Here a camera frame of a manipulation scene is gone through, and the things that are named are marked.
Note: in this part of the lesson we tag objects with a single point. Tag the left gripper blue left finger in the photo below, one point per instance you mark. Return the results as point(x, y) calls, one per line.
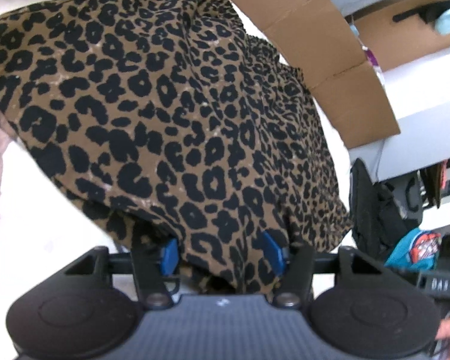
point(150, 266)

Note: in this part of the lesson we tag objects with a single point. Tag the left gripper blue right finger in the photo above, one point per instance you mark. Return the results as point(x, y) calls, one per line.
point(295, 272)

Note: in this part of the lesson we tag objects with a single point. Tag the leopard print garment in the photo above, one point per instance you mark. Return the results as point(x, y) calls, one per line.
point(165, 119)

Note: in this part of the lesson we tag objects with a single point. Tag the black folded clothes pile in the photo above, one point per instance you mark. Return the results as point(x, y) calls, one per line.
point(383, 212)

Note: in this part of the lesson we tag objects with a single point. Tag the white cartoon bed sheet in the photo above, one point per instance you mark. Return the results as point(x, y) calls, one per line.
point(40, 230)

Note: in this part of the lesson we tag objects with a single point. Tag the teal printed bag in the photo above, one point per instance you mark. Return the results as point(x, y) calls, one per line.
point(416, 251)

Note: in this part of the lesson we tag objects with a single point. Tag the brown cardboard sheet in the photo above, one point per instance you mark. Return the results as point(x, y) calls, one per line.
point(313, 35)

